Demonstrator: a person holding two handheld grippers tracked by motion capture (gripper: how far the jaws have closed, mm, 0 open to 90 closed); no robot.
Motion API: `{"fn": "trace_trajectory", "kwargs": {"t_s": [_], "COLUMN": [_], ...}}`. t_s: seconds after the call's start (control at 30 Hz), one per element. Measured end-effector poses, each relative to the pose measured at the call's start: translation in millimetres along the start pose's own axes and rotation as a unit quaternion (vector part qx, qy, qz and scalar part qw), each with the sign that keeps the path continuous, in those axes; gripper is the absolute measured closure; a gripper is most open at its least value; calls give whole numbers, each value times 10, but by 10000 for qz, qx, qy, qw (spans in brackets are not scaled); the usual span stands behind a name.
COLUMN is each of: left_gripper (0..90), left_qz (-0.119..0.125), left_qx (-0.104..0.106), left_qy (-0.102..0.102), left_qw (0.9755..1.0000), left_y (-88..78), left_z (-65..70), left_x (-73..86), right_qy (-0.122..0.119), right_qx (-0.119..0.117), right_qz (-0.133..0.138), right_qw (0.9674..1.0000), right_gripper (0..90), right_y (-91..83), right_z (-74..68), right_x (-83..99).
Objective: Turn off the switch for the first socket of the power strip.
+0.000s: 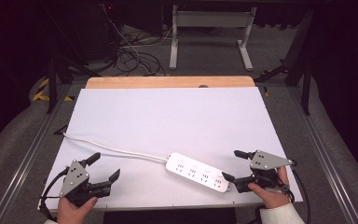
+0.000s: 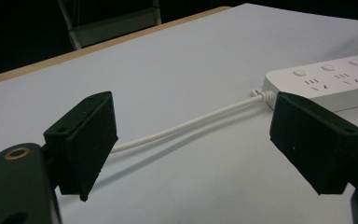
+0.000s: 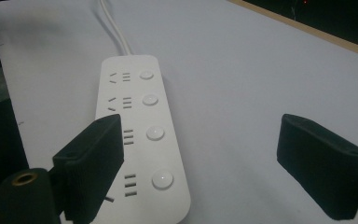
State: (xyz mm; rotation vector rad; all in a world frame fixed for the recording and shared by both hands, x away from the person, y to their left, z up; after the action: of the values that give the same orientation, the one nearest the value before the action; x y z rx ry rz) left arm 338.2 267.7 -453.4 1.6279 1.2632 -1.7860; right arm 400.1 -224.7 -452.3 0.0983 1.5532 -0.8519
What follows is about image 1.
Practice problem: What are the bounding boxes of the white metal table frame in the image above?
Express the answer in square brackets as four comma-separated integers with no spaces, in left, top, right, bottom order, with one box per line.
[169,4,258,72]

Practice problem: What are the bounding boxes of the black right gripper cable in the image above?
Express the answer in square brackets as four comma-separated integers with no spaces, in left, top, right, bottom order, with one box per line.
[287,160,312,224]

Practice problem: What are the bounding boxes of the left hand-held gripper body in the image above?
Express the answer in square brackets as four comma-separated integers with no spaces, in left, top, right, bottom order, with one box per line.
[59,160,112,208]

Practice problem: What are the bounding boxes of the white power strip cable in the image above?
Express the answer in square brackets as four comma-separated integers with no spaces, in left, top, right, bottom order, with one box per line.
[62,132,170,163]

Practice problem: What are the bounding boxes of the white floor cable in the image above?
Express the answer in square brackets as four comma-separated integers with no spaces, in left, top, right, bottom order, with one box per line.
[100,3,175,63]

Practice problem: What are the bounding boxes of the person's left hand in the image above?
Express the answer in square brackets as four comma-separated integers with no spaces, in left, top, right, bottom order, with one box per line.
[56,195,100,224]

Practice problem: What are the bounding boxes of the white power strip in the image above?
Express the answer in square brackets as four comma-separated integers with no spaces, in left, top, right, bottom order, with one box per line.
[165,151,232,194]

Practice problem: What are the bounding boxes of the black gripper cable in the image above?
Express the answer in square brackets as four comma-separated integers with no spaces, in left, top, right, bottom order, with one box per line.
[38,167,70,222]
[287,160,312,224]

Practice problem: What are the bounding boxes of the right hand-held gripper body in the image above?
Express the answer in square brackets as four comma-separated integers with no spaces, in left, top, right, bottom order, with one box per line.
[234,149,294,194]

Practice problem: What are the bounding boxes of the person's right hand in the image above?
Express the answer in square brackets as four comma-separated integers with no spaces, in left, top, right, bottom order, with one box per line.
[247,165,291,210]

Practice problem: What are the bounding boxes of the black floor cable bundle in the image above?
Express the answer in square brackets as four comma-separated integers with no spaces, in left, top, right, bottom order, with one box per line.
[114,27,166,77]

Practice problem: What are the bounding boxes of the yellow black hazard tape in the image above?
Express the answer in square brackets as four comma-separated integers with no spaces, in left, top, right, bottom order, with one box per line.
[32,77,76,103]

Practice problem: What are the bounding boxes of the black computer case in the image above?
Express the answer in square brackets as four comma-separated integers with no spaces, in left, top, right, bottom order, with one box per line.
[82,2,123,61]

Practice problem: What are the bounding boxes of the aluminium floor rail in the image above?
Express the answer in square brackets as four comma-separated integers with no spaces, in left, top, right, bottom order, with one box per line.
[287,85,358,224]
[0,83,73,224]

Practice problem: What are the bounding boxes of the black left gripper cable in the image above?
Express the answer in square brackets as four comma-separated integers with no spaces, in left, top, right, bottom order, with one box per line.
[38,167,70,222]

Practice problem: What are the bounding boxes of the black metal stand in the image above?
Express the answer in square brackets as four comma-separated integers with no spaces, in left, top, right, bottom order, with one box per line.
[46,53,103,115]
[254,8,314,117]

